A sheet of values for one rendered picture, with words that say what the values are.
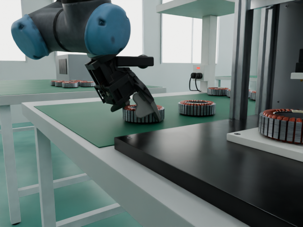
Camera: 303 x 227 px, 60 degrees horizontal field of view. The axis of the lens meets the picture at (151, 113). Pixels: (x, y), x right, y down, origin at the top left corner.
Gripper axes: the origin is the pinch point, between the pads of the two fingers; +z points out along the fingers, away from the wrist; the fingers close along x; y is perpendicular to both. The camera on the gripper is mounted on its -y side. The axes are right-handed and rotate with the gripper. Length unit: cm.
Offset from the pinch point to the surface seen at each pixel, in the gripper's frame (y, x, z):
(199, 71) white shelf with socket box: -68, -41, 27
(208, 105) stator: -15.5, 8.2, 6.6
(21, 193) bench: 37, -101, 46
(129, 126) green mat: 7.6, 4.0, -3.0
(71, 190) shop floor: 13, -121, 80
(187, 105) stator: -12.2, 3.6, 4.7
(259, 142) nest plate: 5.6, 36.0, -5.5
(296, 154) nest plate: 6.4, 41.4, -5.6
